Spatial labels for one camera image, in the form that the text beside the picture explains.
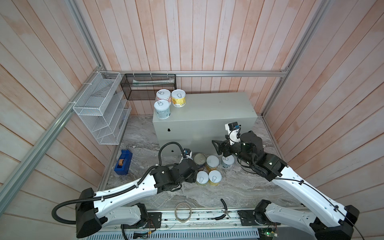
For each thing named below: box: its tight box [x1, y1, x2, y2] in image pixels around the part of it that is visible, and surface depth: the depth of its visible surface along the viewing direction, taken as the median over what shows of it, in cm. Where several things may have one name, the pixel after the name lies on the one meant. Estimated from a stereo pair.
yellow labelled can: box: [171, 89, 187, 108], surface depth 76 cm
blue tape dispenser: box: [114, 149, 133, 176], surface depth 90 cm
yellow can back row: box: [206, 155, 220, 171], surface depth 87 cm
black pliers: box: [215, 198, 232, 221], surface depth 77 cm
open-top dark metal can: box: [193, 153, 207, 169], surface depth 85 cm
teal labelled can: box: [154, 99, 171, 120], surface depth 71 cm
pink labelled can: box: [156, 89, 172, 103], surface depth 76 cm
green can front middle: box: [196, 170, 209, 187], surface depth 83 cm
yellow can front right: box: [208, 170, 223, 186], surface depth 84 cm
